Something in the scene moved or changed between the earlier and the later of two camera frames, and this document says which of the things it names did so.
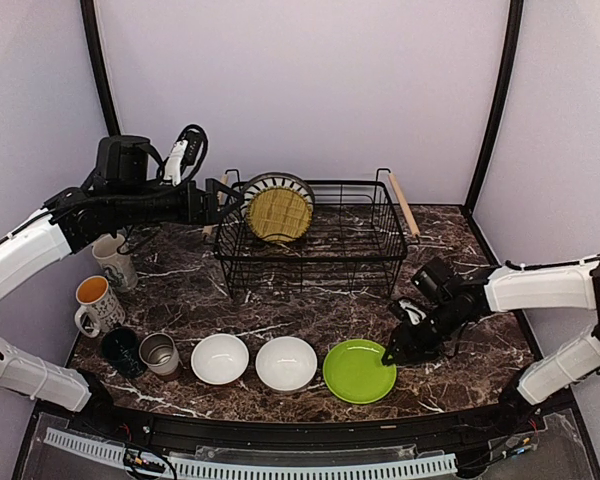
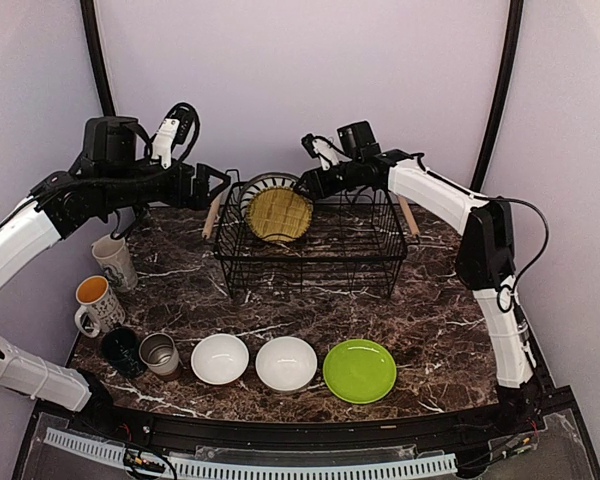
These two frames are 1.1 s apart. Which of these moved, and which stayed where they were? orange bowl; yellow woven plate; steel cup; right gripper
Moved: right gripper
Stayed: steel cup; yellow woven plate; orange bowl
